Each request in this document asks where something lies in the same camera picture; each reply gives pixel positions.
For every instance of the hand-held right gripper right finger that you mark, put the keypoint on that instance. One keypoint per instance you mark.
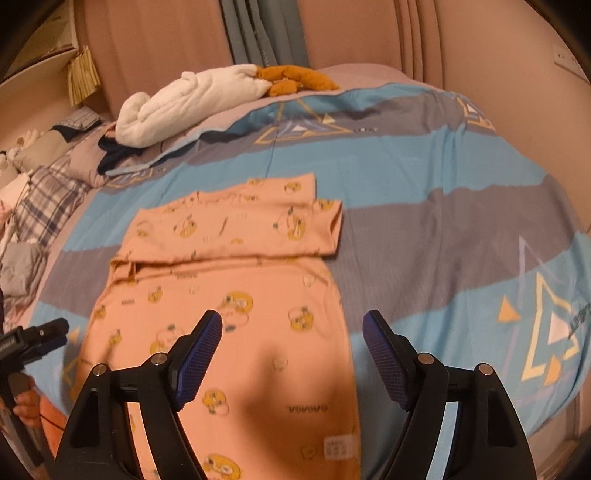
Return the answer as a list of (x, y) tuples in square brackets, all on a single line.
[(385, 360)]

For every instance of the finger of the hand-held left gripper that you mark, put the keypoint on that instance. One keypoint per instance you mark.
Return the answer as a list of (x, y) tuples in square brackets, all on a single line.
[(46, 339)]

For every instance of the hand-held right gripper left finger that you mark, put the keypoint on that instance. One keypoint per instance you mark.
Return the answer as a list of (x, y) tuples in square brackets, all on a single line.
[(198, 364)]

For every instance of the orange printed baby shirt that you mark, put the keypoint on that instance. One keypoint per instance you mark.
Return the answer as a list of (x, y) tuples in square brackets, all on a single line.
[(240, 277)]

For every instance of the person's left hand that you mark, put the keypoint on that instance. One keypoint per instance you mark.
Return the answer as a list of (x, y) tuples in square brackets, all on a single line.
[(27, 406)]

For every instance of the grey cloth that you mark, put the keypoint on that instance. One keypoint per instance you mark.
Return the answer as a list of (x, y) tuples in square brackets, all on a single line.
[(21, 270)]

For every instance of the plaid pillow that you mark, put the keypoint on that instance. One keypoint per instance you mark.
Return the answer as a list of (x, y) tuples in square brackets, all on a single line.
[(46, 198)]

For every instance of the white cloth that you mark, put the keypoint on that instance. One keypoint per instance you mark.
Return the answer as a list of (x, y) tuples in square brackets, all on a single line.
[(13, 191)]

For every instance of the blue grey patterned duvet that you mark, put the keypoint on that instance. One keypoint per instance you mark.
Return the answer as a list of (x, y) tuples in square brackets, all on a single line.
[(415, 184)]

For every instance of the pinkish grey pillow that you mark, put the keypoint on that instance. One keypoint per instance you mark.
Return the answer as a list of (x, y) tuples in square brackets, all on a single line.
[(87, 157)]

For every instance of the olive grey pillow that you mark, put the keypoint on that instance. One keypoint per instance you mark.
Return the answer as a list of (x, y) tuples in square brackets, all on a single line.
[(39, 150)]

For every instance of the pile of plush toys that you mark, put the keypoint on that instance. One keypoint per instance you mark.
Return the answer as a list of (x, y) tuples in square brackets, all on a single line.
[(18, 150)]

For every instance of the dark navy clothing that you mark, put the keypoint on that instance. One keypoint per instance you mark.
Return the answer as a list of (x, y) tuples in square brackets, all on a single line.
[(117, 154)]

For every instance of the blue striped pillow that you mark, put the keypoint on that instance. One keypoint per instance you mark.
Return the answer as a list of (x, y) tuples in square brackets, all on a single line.
[(78, 119)]

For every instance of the white plush toy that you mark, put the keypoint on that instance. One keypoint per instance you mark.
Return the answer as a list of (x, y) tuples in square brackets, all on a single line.
[(184, 106)]

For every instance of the yellow tasselled cloth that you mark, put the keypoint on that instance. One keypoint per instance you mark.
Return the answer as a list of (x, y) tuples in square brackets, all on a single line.
[(84, 76)]

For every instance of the white shelf unit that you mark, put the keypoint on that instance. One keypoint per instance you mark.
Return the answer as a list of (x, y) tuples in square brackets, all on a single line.
[(41, 55)]

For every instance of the orange plush toy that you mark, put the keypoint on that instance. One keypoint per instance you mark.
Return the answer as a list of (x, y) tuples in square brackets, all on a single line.
[(300, 78)]

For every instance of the pink curtain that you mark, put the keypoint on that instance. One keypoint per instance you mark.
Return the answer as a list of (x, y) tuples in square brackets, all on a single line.
[(157, 41), (369, 32)]

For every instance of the blue curtain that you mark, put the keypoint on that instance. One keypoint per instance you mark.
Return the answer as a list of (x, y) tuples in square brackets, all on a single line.
[(263, 32)]

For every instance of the white wall socket panel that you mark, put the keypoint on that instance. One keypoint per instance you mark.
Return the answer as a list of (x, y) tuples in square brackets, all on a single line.
[(567, 60)]

